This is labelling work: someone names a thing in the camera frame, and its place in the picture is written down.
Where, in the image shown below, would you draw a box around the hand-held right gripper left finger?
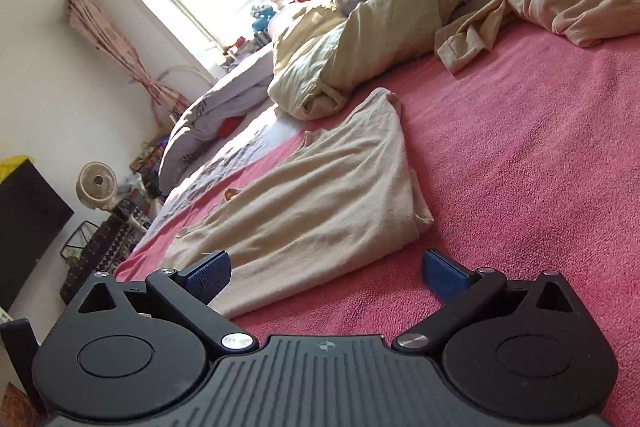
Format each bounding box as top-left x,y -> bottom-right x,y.
74,249 -> 256,355

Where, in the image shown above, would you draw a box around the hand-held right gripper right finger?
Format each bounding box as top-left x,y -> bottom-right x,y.
392,249 -> 576,355

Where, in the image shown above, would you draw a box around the beige long-sleeve shirt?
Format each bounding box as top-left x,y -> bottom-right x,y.
162,87 -> 435,320

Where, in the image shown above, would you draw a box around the beige pants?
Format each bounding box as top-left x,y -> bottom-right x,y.
434,0 -> 640,75

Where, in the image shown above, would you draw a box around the dark patterned cloth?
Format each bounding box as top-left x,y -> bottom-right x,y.
60,202 -> 152,306

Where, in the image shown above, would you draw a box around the pile of colourful toys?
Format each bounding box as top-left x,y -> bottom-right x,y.
129,133 -> 174,204

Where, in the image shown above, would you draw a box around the white fan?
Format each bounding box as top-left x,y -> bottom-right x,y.
76,161 -> 119,211

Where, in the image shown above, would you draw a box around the pink towel blanket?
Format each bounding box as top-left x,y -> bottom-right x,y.
114,14 -> 640,427

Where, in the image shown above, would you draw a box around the lilac folded duvet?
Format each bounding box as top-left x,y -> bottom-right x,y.
157,41 -> 282,194

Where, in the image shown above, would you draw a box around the black television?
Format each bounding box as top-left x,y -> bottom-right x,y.
0,159 -> 77,314

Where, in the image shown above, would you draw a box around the black panel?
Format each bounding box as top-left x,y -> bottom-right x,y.
0,318 -> 42,416

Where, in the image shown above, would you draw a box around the yellow bag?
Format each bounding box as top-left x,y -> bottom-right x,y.
0,154 -> 29,181

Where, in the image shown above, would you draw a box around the pink floral curtain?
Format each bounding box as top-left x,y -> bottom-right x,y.
66,0 -> 189,128

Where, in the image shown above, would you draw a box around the khaki jacket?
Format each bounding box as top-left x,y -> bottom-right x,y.
267,0 -> 487,122

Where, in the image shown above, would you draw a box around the blue toy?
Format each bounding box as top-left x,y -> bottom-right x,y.
249,3 -> 279,34

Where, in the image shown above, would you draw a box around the black wire frame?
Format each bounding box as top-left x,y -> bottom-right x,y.
59,218 -> 109,259

